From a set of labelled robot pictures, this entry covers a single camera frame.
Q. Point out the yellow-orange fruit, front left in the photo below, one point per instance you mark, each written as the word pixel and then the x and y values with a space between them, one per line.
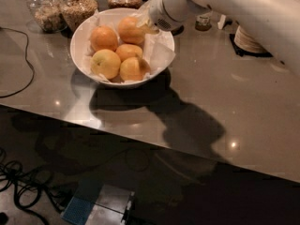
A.
pixel 105 62

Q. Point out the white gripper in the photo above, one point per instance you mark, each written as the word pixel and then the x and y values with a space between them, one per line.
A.
pixel 161 13

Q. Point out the small glass bottle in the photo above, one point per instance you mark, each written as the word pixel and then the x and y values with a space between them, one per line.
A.
pixel 203 22

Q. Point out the black plate tray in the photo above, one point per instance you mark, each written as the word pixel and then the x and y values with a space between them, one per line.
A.
pixel 242 52

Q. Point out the glass jar with oats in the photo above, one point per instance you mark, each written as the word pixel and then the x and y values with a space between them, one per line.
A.
pixel 75 12

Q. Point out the white ceramic bowl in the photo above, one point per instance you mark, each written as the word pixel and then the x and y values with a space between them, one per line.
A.
pixel 79 38

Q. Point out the white stand panel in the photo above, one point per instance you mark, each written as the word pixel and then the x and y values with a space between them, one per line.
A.
pixel 223 21

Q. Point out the blue grey floor pedal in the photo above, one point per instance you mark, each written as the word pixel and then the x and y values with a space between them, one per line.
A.
pixel 98 204

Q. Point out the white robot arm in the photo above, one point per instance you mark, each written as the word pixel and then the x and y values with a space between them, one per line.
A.
pixel 275 24

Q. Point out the orange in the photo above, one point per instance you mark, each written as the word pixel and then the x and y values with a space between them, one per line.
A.
pixel 126 51
pixel 103 37
pixel 134 69
pixel 129 32

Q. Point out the glass jar, far left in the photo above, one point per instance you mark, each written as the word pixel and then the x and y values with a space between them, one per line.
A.
pixel 47 14

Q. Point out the stack of paper plates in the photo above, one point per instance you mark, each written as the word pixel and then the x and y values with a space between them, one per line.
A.
pixel 246 42

